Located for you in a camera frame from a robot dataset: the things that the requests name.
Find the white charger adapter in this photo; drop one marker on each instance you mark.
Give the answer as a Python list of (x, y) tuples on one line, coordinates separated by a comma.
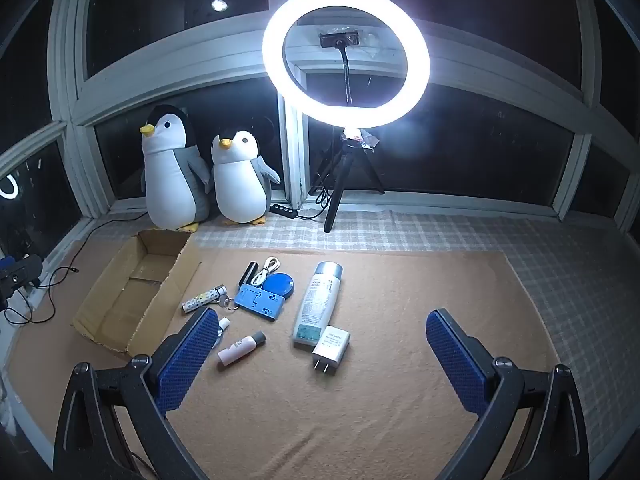
[(330, 347)]

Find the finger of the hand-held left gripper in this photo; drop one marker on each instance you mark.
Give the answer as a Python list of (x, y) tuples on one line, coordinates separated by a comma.
[(22, 272)]

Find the small blue bottle white cap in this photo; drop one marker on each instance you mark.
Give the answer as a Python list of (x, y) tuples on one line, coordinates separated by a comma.
[(223, 325)]

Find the black inline remote control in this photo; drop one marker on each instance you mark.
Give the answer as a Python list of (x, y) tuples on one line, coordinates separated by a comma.
[(284, 211)]

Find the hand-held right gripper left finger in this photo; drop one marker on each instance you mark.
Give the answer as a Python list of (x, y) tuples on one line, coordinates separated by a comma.
[(185, 360)]

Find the small pink bottle grey cap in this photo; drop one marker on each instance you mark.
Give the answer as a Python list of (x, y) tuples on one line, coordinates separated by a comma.
[(235, 350)]

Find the white patterned lighter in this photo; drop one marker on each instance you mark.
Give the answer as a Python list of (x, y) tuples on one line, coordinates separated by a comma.
[(202, 299)]

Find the small penguin plush toy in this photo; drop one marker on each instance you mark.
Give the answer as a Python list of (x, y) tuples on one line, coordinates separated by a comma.
[(242, 185)]

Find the cardboard box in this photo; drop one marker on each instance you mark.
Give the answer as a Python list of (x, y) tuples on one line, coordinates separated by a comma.
[(130, 290)]

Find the grey plaid cloth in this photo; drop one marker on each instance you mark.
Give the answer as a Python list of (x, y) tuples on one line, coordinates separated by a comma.
[(550, 260)]

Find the large white lotion bottle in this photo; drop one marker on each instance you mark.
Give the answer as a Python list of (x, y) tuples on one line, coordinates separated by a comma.
[(317, 305)]

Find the blue folding phone stand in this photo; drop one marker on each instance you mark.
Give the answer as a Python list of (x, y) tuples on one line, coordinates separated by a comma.
[(257, 302)]

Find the black cylinder tube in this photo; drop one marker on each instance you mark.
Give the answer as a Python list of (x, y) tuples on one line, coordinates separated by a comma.
[(249, 272)]

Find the large penguin plush toy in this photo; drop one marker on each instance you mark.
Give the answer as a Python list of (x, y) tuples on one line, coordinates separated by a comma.
[(170, 180)]

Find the blue round tin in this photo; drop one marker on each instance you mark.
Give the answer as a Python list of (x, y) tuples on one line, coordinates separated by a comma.
[(280, 285)]

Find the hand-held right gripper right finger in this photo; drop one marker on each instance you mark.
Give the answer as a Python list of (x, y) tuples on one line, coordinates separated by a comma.
[(457, 360)]

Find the black phone clamp gooseneck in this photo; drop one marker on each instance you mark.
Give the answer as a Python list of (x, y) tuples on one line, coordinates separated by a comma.
[(340, 40)]

